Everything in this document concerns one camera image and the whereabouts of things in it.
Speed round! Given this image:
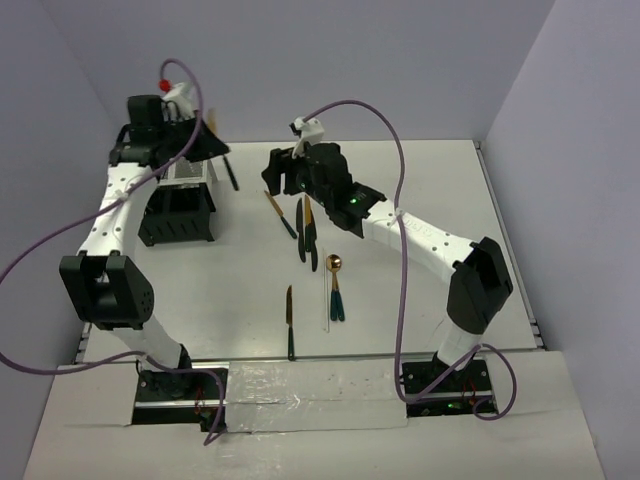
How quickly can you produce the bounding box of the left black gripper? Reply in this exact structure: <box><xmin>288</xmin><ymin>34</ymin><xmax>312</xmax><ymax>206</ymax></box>
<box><xmin>156</xmin><ymin>110</ymin><xmax>228</xmax><ymax>163</ymax></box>

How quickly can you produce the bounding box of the gold fork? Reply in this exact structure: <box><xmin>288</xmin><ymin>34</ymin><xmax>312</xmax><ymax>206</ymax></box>
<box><xmin>208</xmin><ymin>107</ymin><xmax>240</xmax><ymax>191</ymax></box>

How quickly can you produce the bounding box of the gold spoon green handle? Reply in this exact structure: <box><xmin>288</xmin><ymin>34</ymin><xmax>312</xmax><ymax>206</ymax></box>
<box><xmin>326</xmin><ymin>254</ymin><xmax>346</xmax><ymax>322</ymax></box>

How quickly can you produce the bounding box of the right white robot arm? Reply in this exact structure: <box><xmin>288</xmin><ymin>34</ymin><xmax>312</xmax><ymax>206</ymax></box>
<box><xmin>261</xmin><ymin>143</ymin><xmax>513</xmax><ymax>391</ymax></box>

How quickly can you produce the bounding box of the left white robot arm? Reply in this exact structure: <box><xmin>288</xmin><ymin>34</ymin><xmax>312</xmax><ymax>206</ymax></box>
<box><xmin>59</xmin><ymin>90</ymin><xmax>228</xmax><ymax>399</ymax></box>

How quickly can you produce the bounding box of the black serrated knife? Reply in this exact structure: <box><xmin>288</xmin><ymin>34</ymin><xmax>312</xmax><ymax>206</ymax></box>
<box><xmin>296</xmin><ymin>199</ymin><xmax>306</xmax><ymax>263</ymax></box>

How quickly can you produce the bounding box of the black utensil caddy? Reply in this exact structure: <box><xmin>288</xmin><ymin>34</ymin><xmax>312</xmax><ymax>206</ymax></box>
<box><xmin>138</xmin><ymin>183</ymin><xmax>216</xmax><ymax>247</ymax></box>

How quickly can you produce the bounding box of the clear glass straw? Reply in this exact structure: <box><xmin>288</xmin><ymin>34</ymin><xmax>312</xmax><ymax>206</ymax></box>
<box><xmin>320</xmin><ymin>246</ymin><xmax>331</xmax><ymax>334</ymax></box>

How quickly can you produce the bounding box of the black knife lower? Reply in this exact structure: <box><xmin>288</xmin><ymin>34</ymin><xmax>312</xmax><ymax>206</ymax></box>
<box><xmin>307</xmin><ymin>223</ymin><xmax>319</xmax><ymax>272</ymax></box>

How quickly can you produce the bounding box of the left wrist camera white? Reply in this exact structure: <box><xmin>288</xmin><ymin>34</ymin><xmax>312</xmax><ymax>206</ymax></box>
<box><xmin>158</xmin><ymin>78</ymin><xmax>198</xmax><ymax>120</ymax></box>

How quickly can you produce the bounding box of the gold knife black handle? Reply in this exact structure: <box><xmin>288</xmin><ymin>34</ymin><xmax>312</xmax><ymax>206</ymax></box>
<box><xmin>304</xmin><ymin>196</ymin><xmax>317</xmax><ymax>253</ymax></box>

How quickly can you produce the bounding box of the gold knife green handle far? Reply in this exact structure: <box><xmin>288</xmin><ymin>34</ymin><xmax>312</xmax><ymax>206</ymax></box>
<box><xmin>264</xmin><ymin>190</ymin><xmax>298</xmax><ymax>239</ymax></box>

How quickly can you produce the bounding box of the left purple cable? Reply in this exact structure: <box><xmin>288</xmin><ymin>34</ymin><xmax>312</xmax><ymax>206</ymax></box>
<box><xmin>0</xmin><ymin>58</ymin><xmax>229</xmax><ymax>445</ymax></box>

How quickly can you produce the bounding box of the purple cable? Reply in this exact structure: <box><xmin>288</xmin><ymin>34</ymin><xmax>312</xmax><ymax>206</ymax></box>
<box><xmin>0</xmin><ymin>58</ymin><xmax>229</xmax><ymax>445</ymax></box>
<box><xmin>304</xmin><ymin>100</ymin><xmax>516</xmax><ymax>422</ymax></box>

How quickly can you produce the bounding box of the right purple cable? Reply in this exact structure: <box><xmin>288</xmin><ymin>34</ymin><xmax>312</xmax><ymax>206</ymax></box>
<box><xmin>304</xmin><ymin>100</ymin><xmax>516</xmax><ymax>422</ymax></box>

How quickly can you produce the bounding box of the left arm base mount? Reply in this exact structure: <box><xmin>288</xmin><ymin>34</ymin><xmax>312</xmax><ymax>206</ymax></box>
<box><xmin>131</xmin><ymin>361</ymin><xmax>228</xmax><ymax>433</ymax></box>

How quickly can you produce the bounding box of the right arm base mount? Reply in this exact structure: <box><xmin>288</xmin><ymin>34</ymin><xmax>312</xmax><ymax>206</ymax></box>
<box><xmin>397</xmin><ymin>359</ymin><xmax>498</xmax><ymax>418</ymax></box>

